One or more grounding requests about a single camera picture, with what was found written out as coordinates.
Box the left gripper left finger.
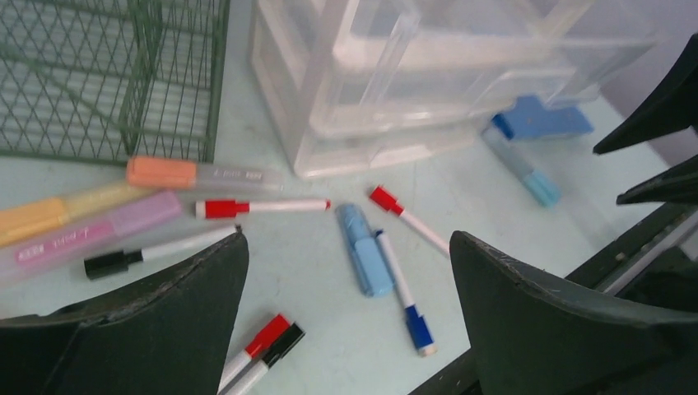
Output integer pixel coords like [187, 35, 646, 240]
[1, 232, 249, 394]

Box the red cap marker lower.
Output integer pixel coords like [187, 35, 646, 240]
[217, 314, 291, 394]

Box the red cap marker upper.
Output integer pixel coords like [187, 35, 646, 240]
[194, 198, 332, 220]

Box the light blue highlighter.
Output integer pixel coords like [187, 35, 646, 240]
[335, 203, 394, 297]

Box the white plastic drawer organizer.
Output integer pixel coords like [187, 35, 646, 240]
[249, 1, 660, 179]

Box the blue cap whiteboard marker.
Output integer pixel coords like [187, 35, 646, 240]
[375, 230, 437, 357]

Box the black cap marker lower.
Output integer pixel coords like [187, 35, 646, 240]
[217, 323, 305, 395]

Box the red cap marker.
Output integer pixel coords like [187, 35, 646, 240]
[217, 314, 291, 394]
[368, 185, 450, 258]
[194, 198, 332, 220]

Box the black front rail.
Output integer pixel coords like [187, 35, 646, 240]
[416, 204, 697, 394]

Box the purple pink highlighter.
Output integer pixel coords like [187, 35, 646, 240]
[1, 190, 183, 286]

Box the red cap marker middle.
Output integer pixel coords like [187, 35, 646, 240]
[368, 185, 450, 258]

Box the yellow orange highlighter upper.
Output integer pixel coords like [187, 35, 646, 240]
[1, 181, 157, 247]

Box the clear blue tip highlighter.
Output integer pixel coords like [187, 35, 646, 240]
[482, 127, 561, 207]

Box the green wire mesh basket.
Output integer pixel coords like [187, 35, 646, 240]
[1, 1, 230, 165]

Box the orange cap clear highlighter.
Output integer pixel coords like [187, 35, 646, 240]
[126, 156, 283, 192]

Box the black cap marker upper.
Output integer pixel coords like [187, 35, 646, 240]
[83, 225, 241, 281]

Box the black cap marker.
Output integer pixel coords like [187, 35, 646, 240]
[217, 323, 305, 395]
[83, 225, 241, 281]

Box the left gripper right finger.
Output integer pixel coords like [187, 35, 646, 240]
[449, 231, 697, 394]

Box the blue folder at right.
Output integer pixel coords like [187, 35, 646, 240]
[491, 96, 594, 141]

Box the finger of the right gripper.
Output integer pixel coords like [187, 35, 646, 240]
[617, 156, 697, 206]
[593, 34, 697, 155]

